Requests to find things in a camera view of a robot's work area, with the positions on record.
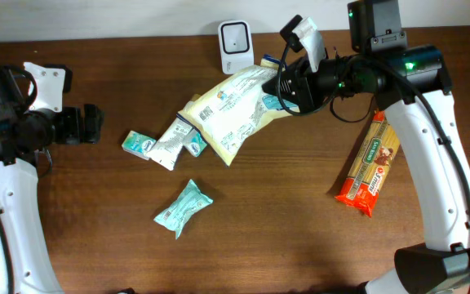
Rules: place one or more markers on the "white tube with gold cap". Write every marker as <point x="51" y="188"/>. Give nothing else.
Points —
<point x="167" y="149"/>

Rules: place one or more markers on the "orange red snack bag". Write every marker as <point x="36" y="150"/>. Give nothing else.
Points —
<point x="370" y="166"/>

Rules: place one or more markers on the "white barcode scanner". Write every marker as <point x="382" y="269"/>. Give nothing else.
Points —
<point x="235" y="46"/>

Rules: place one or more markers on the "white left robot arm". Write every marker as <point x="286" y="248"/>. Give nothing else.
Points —
<point x="25" y="266"/>

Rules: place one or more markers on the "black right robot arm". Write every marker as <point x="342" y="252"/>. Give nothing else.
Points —
<point x="412" y="86"/>

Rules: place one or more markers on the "mint green wipes pack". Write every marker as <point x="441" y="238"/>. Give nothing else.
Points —
<point x="190" y="201"/>

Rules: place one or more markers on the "cream snack bag blue label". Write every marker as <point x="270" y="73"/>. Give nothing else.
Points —
<point x="234" y="110"/>

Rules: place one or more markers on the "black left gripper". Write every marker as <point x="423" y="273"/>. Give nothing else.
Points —
<point x="78" y="133"/>

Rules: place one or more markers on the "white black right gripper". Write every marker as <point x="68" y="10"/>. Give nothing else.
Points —
<point x="299" y="91"/>

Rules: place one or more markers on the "green tissue pack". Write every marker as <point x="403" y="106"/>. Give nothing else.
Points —
<point x="194" y="143"/>
<point x="138" y="144"/>

